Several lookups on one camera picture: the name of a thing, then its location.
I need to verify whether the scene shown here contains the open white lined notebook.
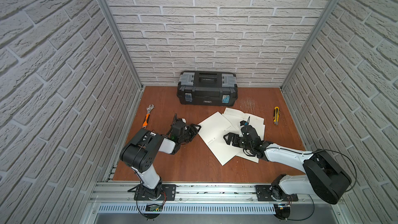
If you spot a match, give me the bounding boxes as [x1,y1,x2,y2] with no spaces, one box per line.
[222,108,265,140]

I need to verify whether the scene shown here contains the yellow utility knife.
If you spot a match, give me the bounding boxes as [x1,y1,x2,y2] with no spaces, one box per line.
[273,106,280,125]

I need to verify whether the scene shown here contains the orange handled adjustable wrench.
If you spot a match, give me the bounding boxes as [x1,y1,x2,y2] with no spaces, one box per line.
[142,104,154,129]

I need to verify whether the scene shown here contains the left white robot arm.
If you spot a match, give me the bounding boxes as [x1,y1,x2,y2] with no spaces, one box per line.
[120,116,202,191]

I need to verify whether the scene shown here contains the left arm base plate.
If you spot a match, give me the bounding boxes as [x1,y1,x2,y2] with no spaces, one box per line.
[134,184,177,201]

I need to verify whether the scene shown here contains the aluminium corner post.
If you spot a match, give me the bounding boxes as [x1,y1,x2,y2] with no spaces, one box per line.
[280,0,340,93]
[97,0,144,89]

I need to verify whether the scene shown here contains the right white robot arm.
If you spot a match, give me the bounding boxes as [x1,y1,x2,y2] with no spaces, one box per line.
[223,123,352,204]

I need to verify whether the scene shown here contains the right aluminium corner post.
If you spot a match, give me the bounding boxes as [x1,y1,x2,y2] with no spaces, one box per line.
[280,0,340,93]

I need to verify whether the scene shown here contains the black plastic toolbox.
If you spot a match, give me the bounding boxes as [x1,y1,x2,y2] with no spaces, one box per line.
[177,71,238,107]

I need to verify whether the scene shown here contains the purple cover notebook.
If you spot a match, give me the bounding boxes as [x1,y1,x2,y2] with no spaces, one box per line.
[199,112,241,166]

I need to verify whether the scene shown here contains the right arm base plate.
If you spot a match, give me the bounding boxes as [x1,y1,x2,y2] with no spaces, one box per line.
[255,185,299,202]

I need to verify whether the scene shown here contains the left aluminium corner post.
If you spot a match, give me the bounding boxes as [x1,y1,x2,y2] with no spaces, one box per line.
[97,0,144,89]

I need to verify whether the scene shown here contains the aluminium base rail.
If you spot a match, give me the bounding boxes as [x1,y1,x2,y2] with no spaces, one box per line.
[89,181,326,215]

